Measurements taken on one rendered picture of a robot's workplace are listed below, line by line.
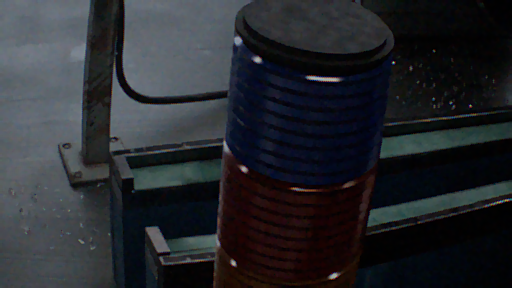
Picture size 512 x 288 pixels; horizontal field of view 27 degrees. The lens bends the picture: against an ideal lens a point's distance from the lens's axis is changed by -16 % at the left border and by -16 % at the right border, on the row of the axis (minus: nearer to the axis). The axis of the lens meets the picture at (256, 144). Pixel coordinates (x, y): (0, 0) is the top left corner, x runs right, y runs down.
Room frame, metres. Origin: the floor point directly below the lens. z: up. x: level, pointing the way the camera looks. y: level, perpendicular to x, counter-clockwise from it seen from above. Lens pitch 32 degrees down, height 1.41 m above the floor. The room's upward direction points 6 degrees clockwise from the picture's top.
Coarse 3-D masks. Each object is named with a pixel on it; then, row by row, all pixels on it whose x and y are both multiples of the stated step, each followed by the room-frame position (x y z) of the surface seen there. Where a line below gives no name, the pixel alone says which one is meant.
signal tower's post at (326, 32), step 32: (256, 0) 0.41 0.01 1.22; (288, 0) 0.41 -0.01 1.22; (320, 0) 0.41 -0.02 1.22; (256, 32) 0.38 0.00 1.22; (288, 32) 0.38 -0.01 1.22; (320, 32) 0.38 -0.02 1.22; (352, 32) 0.39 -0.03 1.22; (384, 32) 0.39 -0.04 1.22; (288, 64) 0.37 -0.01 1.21; (320, 64) 0.37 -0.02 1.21; (352, 64) 0.37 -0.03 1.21
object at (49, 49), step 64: (0, 0) 1.30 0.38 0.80; (64, 0) 1.29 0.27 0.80; (128, 0) 1.29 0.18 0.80; (192, 0) 1.30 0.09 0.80; (0, 64) 1.11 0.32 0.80; (64, 64) 1.11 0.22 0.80; (128, 64) 1.12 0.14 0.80; (192, 64) 1.13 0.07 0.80; (448, 64) 1.21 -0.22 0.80; (0, 128) 0.96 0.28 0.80; (64, 128) 0.98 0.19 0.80; (128, 128) 0.99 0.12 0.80; (192, 128) 1.00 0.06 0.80; (0, 192) 0.84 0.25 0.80; (64, 192) 0.86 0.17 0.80; (0, 256) 0.74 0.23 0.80; (64, 256) 0.76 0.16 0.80
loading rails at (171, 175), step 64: (384, 128) 0.82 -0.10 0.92; (448, 128) 0.85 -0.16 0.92; (128, 192) 0.71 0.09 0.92; (192, 192) 0.73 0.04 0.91; (384, 192) 0.79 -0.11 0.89; (448, 192) 0.82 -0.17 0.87; (128, 256) 0.71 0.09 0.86; (192, 256) 0.63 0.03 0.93; (384, 256) 0.68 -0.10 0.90; (448, 256) 0.70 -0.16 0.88
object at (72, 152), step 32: (96, 0) 0.90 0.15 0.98; (96, 32) 0.91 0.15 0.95; (96, 64) 0.91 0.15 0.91; (96, 96) 0.91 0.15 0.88; (160, 96) 1.01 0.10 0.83; (192, 96) 1.03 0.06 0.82; (224, 96) 1.05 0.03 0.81; (96, 128) 0.91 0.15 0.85; (64, 160) 0.91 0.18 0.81; (96, 160) 0.91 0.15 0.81
